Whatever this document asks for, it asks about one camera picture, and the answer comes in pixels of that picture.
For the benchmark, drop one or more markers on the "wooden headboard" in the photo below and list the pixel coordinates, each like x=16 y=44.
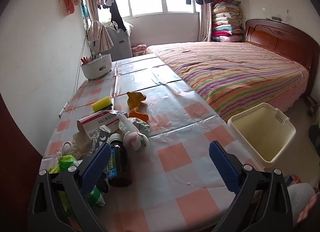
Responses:
x=275 y=39

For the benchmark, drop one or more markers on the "straight striped curtain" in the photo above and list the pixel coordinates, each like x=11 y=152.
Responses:
x=205 y=21

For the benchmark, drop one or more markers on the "silver blister pack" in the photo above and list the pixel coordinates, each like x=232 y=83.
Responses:
x=101 y=135

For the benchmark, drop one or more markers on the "white pink medicine box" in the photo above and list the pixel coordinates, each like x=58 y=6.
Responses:
x=97 y=123

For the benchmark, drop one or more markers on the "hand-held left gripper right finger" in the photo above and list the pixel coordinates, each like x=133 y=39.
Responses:
x=223 y=167

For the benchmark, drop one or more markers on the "black hanging garment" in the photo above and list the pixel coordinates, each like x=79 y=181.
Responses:
x=116 y=14

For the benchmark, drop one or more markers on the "striped bed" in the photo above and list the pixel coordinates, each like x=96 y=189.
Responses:
x=225 y=71

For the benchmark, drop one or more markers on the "grey cloth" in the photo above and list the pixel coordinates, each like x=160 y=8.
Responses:
x=298 y=199

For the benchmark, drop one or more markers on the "green label plastic bottle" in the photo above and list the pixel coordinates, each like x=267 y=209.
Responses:
x=96 y=198

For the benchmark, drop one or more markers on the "grey cabinet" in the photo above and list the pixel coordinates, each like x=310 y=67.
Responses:
x=120 y=44

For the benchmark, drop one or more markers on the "stack of folded blankets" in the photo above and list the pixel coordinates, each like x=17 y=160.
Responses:
x=227 y=21

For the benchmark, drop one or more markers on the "green plastic bag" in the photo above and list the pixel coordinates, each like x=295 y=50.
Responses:
x=66 y=160

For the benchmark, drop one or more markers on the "white round utensil holder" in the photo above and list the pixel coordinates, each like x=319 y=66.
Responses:
x=100 y=68

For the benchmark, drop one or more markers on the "yellow wrapper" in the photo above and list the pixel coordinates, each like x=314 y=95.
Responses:
x=135 y=99

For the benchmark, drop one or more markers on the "cream plastic bin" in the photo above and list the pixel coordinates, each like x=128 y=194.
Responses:
x=262 y=136

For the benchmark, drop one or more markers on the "dark red door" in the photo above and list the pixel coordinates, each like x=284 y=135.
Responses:
x=15 y=159

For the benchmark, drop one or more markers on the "white knotted plastic bag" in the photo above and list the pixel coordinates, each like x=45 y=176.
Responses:
x=136 y=125

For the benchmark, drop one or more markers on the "white tape roll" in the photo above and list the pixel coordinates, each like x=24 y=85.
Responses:
x=66 y=148

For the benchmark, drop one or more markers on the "yellow green sponge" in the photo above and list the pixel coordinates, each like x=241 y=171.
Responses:
x=101 y=103

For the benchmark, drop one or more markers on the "bundle of red chopsticks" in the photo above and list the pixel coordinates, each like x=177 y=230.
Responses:
x=86 y=60

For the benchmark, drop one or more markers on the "checkered plastic tablecloth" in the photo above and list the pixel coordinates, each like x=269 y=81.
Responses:
x=175 y=121

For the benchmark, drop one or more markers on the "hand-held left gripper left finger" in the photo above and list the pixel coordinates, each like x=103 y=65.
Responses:
x=96 y=169

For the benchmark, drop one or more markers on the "white floral tissue ball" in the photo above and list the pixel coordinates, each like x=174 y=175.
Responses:
x=136 y=141

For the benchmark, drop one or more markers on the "brown bottle blue label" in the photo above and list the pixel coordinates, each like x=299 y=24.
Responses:
x=120 y=164

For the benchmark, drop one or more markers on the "orange peel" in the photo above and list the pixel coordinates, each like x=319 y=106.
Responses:
x=137 y=114

